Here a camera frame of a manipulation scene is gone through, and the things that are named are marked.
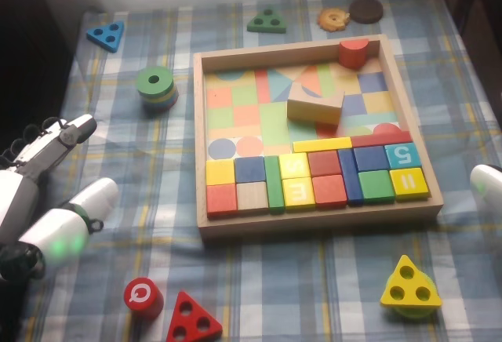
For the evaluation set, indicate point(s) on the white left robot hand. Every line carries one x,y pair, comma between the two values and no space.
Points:
17,197

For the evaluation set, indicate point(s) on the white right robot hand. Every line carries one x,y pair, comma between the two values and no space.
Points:
488,185

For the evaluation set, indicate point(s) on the natural wooden block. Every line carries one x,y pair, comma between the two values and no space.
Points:
311,110

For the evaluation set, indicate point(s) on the red half-cylinder block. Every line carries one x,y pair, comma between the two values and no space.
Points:
353,57

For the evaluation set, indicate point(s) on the yellow triangle with holes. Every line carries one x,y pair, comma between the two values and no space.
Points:
409,285

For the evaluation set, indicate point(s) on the light green gear disc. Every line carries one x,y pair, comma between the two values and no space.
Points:
412,311

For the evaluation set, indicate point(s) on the red cylinder with white mark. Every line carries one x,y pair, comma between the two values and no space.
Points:
145,306

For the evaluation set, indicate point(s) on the blue triangle with holes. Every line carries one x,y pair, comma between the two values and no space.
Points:
94,37

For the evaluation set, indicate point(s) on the square wooden tray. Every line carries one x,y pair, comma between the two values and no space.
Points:
313,226

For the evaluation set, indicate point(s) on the stack of coloured wooden rings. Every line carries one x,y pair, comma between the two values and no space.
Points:
162,85

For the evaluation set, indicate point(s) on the red triangle with holes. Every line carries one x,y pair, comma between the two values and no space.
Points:
190,320

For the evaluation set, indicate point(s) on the round dark chocolate cookie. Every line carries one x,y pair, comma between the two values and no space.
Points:
366,10

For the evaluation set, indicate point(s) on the tan flower-shaped cookie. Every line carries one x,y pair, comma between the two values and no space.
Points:
327,24

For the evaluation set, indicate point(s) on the green triangle with holes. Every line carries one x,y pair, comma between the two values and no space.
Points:
267,24

